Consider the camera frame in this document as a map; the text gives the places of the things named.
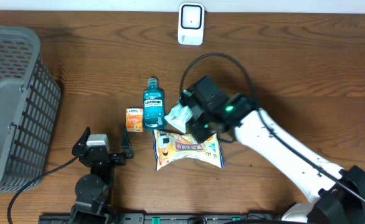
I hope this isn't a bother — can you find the orange tissue pack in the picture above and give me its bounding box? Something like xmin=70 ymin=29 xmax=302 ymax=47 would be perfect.
xmin=126 ymin=108 xmax=143 ymax=133

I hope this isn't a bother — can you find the grey plastic mesh basket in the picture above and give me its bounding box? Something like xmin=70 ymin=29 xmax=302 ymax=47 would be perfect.
xmin=0 ymin=26 xmax=62 ymax=194

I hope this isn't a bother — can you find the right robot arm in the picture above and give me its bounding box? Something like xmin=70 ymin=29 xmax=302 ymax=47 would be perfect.
xmin=180 ymin=77 xmax=365 ymax=223

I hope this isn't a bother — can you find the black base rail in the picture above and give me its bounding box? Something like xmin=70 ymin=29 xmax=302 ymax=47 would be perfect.
xmin=38 ymin=213 xmax=275 ymax=224

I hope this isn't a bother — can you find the yellow snack bag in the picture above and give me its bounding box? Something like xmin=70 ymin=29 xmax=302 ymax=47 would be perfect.
xmin=153 ymin=130 xmax=225 ymax=170

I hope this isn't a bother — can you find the black right camera cable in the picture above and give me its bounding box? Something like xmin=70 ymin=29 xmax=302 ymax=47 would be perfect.
xmin=179 ymin=52 xmax=365 ymax=218

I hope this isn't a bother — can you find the black camera cable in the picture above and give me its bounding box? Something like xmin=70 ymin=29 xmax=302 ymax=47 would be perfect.
xmin=179 ymin=52 xmax=365 ymax=218
xmin=7 ymin=155 xmax=80 ymax=224

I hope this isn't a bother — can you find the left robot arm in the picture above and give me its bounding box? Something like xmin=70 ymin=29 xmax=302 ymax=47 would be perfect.
xmin=68 ymin=127 xmax=135 ymax=224

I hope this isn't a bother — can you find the teal plastic bottle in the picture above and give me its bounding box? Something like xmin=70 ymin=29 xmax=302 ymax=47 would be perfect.
xmin=143 ymin=77 xmax=167 ymax=130

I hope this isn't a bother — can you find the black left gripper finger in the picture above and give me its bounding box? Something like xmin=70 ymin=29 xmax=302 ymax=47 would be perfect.
xmin=121 ymin=126 xmax=135 ymax=159
xmin=75 ymin=126 xmax=91 ymax=146

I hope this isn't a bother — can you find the black left camera cable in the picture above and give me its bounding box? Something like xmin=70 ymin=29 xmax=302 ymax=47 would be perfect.
xmin=7 ymin=155 xmax=80 ymax=224

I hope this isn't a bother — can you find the white barcode scanner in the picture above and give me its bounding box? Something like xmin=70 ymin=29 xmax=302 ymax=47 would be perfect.
xmin=178 ymin=2 xmax=206 ymax=45

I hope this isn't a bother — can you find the pale green wipes pack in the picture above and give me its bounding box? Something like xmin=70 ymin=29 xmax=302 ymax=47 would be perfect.
xmin=164 ymin=102 xmax=192 ymax=134

